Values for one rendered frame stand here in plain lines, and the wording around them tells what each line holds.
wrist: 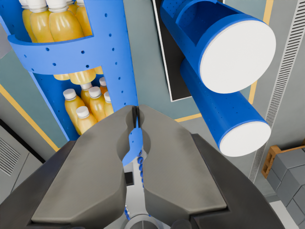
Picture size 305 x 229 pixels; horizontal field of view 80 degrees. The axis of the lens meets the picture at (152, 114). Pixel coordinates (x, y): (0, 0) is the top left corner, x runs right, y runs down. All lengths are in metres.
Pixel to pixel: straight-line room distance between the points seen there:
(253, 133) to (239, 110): 0.14
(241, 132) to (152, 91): 1.16
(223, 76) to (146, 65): 1.14
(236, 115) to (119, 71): 0.72
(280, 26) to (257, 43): 1.43
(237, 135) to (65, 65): 0.87
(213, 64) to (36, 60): 0.54
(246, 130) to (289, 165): 2.40
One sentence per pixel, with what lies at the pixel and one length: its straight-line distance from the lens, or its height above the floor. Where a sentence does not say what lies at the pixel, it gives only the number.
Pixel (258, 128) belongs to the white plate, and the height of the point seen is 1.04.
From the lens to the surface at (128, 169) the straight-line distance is 1.19.
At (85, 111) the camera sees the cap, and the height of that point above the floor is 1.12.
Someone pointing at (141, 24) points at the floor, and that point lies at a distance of 1.68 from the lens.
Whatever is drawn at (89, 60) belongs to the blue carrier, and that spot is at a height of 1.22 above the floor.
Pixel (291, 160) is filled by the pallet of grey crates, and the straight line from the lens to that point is 3.48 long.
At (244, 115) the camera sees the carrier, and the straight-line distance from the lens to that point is 1.05.
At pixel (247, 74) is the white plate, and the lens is 0.82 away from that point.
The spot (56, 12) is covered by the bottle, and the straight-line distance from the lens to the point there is 0.49.
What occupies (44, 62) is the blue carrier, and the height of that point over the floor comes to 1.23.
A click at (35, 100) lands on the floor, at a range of 2.18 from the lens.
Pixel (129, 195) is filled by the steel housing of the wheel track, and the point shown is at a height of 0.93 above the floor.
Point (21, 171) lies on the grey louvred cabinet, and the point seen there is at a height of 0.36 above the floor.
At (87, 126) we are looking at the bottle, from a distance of 0.68.
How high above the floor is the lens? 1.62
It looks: 49 degrees down
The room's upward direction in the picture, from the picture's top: 168 degrees clockwise
